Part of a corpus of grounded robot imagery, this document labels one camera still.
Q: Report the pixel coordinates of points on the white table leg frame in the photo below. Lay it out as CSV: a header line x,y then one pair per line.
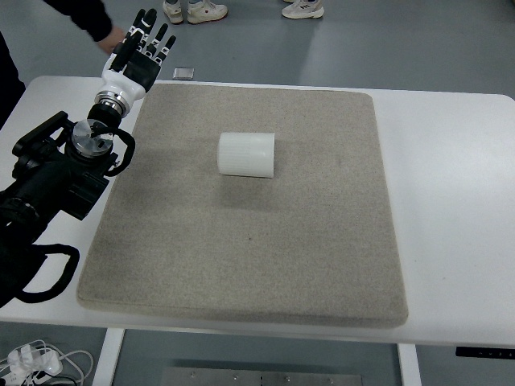
x,y
112,345

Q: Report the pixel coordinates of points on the white power strip with cables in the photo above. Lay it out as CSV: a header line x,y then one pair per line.
x,y
41,363

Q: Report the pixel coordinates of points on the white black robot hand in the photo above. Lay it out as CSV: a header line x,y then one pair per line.
x,y
129,74

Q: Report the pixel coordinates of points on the white ribbed cup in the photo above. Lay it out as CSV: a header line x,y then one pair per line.
x,y
246,154

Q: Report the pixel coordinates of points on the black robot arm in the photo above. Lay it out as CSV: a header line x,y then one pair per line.
x,y
65,166

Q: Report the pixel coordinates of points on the white sneaker left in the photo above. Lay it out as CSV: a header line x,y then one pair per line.
x,y
173,10

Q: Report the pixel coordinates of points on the person's dark sleeve forearm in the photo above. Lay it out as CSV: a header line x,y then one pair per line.
x,y
91,16

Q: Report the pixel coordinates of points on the person's bare hand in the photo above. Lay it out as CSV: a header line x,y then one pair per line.
x,y
108,43

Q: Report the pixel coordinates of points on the white sneaker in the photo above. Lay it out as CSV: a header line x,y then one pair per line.
x,y
205,11
173,10
301,9

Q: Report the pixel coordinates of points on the small grey metal box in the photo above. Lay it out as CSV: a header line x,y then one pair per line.
x,y
183,73

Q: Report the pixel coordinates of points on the white sneaker right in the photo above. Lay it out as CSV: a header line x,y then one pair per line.
x,y
301,9

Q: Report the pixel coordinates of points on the black desk control panel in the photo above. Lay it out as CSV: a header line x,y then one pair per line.
x,y
485,352

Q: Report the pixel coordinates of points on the beige felt mat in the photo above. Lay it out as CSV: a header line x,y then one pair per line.
x,y
313,245

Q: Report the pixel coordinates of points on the white sneaker middle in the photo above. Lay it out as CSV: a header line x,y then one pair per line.
x,y
205,11

